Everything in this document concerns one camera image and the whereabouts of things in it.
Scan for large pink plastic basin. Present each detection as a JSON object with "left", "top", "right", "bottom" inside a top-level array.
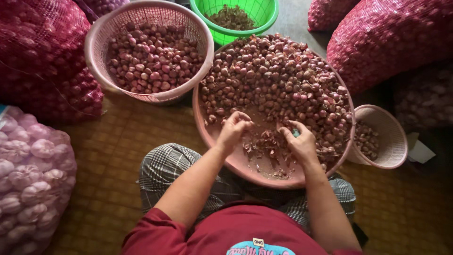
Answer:
[{"left": 192, "top": 34, "right": 357, "bottom": 189}]

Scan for person's right hand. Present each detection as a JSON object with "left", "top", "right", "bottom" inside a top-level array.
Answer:
[{"left": 277, "top": 120, "right": 319, "bottom": 166}]

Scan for dark mesh shallot sack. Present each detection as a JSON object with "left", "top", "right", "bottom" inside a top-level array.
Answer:
[{"left": 391, "top": 64, "right": 453, "bottom": 130}]

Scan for purple mesh shallot sack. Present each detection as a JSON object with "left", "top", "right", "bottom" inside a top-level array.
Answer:
[{"left": 75, "top": 0, "right": 130, "bottom": 22}]

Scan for white paper sheet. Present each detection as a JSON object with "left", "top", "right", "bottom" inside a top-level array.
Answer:
[{"left": 406, "top": 132, "right": 437, "bottom": 164}]

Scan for heap of small shallots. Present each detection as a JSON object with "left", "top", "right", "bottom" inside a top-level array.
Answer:
[{"left": 354, "top": 121, "right": 380, "bottom": 161}]

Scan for large pink plastic basket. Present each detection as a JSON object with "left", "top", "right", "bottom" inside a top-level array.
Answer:
[{"left": 84, "top": 0, "right": 215, "bottom": 105}]

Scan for pile of shallot peel scraps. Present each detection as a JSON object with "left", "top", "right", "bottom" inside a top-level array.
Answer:
[{"left": 242, "top": 129, "right": 296, "bottom": 179}]

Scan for person's red shirt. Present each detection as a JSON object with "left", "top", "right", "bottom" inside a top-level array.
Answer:
[{"left": 121, "top": 200, "right": 365, "bottom": 255}]

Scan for person's grey plaid trousers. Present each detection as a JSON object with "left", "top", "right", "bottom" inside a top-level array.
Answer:
[{"left": 137, "top": 143, "right": 357, "bottom": 231}]

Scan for pink mesh garlic sack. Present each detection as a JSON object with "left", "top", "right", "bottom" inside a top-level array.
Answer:
[{"left": 0, "top": 106, "right": 78, "bottom": 255}]

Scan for person's left hand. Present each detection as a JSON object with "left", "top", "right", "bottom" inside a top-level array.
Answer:
[{"left": 216, "top": 111, "right": 255, "bottom": 155}]

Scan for large red mesh shallot sack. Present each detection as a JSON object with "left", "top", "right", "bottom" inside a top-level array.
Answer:
[{"left": 0, "top": 0, "right": 92, "bottom": 80}]

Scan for heap of unpeeled shallots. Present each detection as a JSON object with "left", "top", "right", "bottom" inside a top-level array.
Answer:
[{"left": 199, "top": 33, "right": 354, "bottom": 167}]

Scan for heap of peeled shallots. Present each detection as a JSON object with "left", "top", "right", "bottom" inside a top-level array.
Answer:
[{"left": 107, "top": 22, "right": 205, "bottom": 94}]

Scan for small red mesh shallot sack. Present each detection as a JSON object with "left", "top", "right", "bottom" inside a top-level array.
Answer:
[{"left": 307, "top": 0, "right": 360, "bottom": 33}]

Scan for huge red mesh shallot sack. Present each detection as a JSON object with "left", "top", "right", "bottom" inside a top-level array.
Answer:
[{"left": 326, "top": 0, "right": 453, "bottom": 96}]

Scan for green plastic basket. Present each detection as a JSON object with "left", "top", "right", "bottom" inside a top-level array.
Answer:
[{"left": 189, "top": 0, "right": 279, "bottom": 46}]

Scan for small pink plastic basket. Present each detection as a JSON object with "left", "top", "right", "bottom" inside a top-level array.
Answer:
[{"left": 346, "top": 104, "right": 408, "bottom": 169}]

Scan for heap of dry shallot skins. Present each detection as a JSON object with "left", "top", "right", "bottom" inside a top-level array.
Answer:
[{"left": 205, "top": 4, "right": 258, "bottom": 31}]

